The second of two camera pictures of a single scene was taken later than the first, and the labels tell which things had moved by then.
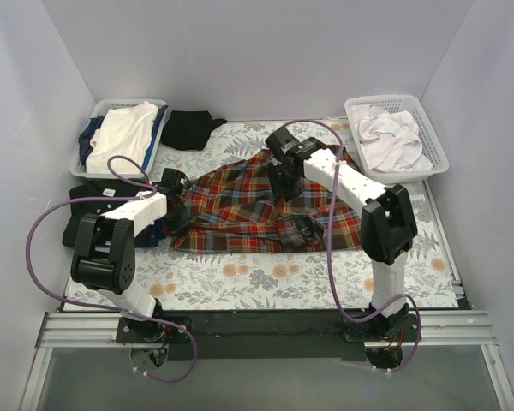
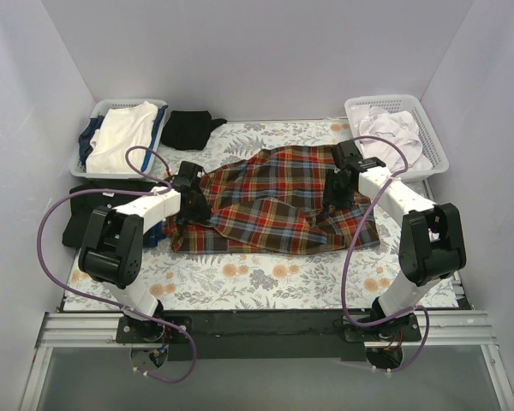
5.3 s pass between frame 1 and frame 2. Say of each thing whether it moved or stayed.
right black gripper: moved
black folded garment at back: stayed
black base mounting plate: stayed
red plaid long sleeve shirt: stayed
